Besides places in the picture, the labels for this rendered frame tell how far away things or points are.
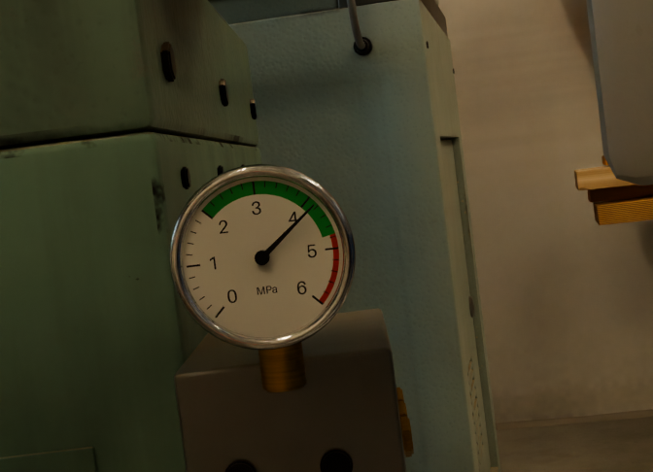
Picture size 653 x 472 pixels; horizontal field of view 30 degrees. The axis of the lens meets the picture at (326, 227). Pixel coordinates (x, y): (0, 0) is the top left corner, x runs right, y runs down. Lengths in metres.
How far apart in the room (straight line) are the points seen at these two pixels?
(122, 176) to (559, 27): 2.51
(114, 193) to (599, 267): 2.52
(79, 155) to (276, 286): 0.11
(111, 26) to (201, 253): 0.11
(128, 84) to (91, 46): 0.02
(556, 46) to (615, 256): 0.52
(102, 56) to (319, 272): 0.13
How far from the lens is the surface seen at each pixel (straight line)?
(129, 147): 0.48
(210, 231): 0.41
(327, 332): 0.50
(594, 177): 2.45
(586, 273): 2.96
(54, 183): 0.49
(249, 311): 0.41
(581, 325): 2.97
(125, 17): 0.48
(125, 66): 0.48
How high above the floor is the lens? 0.69
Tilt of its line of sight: 3 degrees down
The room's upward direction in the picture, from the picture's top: 7 degrees counter-clockwise
